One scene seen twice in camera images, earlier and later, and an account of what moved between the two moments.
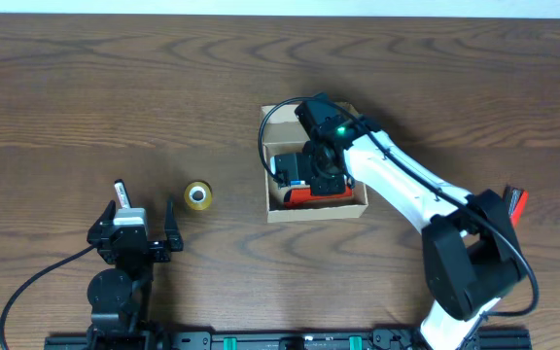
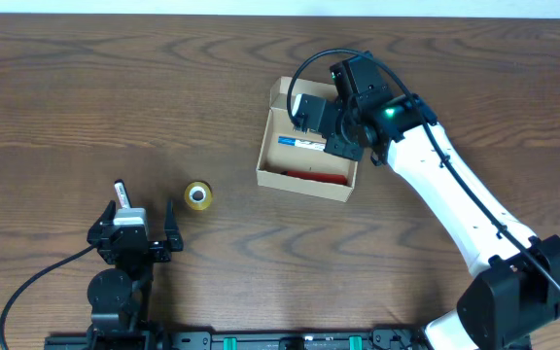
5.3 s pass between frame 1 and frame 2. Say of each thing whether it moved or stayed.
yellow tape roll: stayed
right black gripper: moved
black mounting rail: stayed
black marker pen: stayed
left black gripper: stayed
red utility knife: moved
